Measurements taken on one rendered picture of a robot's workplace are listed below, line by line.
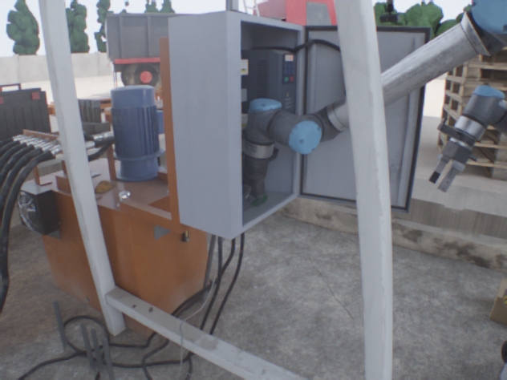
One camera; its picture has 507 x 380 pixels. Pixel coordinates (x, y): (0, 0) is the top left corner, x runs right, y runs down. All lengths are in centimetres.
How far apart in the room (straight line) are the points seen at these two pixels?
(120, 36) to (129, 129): 761
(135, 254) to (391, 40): 118
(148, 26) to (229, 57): 841
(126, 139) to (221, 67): 87
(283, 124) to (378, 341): 58
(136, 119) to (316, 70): 83
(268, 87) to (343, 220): 155
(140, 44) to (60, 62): 803
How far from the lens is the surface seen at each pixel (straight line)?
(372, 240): 71
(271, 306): 181
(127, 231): 141
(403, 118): 121
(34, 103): 330
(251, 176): 109
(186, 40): 98
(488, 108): 125
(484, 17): 75
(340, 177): 128
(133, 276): 151
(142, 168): 171
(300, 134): 93
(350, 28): 63
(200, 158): 99
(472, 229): 239
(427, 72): 94
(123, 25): 930
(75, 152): 133
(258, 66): 115
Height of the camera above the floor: 112
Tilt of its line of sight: 20 degrees down
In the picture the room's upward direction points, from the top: straight up
